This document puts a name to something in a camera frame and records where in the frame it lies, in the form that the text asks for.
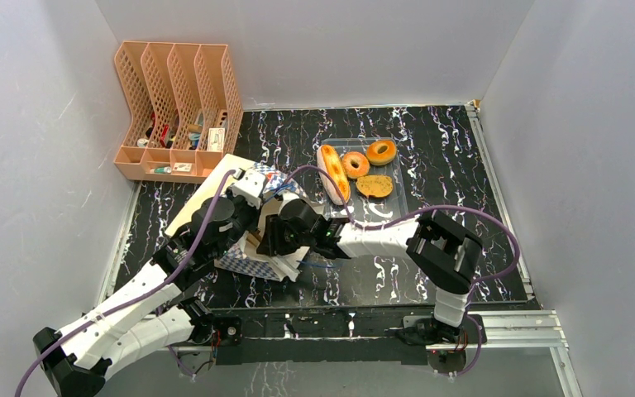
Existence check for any blue checkered paper bag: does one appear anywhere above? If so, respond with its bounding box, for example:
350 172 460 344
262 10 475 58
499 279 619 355
164 153 341 284

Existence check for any fake long baguette roll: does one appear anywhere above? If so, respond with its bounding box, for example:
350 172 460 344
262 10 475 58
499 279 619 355
317 145 351 206

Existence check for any fake herb bread slice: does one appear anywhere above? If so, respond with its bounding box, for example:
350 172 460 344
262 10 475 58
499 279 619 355
356 175 394 199

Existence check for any orange fake donut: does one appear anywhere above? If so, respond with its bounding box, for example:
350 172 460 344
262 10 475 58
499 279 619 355
365 140 397 166

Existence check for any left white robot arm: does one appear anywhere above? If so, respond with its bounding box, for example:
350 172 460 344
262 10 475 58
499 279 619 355
33 195 260 396

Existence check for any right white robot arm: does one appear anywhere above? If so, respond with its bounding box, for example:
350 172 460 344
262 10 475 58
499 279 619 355
256 199 483 342

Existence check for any small white card box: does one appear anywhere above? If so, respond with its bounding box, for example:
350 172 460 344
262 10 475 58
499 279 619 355
172 162 193 174

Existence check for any clear plastic tray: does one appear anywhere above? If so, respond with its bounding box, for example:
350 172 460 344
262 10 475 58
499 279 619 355
322 136 408 222

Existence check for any green white glue tube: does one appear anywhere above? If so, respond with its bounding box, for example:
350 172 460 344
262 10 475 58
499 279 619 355
153 166 172 175

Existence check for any white stapler box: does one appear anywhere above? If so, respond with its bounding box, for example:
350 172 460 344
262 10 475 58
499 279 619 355
206 127 226 152

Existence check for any red small box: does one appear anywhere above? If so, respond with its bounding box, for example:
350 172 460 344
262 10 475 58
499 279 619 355
159 124 169 147

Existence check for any peach plastic file organizer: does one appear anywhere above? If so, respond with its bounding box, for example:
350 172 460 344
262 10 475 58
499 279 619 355
114 41 244 184

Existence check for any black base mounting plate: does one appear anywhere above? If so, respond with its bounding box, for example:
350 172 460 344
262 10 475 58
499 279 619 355
212 304 433 366

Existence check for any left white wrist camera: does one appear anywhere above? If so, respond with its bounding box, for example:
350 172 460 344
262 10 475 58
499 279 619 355
230 169 267 209

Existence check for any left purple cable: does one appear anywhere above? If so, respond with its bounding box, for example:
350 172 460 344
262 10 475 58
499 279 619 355
13 168 239 397

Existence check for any purple cable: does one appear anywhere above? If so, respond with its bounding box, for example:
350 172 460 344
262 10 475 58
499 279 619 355
262 165 523 300
13 168 239 397

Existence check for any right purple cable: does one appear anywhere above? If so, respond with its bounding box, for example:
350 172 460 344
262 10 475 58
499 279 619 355
262 165 523 300

